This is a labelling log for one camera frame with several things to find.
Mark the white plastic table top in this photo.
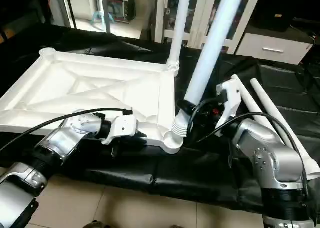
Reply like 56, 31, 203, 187
0, 48, 186, 154

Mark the black mat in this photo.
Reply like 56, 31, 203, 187
0, 23, 320, 209

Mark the white glass-door cabinet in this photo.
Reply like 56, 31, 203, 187
155, 0, 264, 51

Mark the black box yellow label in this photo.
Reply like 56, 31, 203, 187
252, 0, 306, 32

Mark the dark storage box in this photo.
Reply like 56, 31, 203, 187
107, 0, 136, 21

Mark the white drawer unit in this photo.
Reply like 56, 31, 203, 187
235, 33, 314, 64

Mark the light blue metal frame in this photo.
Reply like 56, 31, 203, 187
92, 0, 114, 33

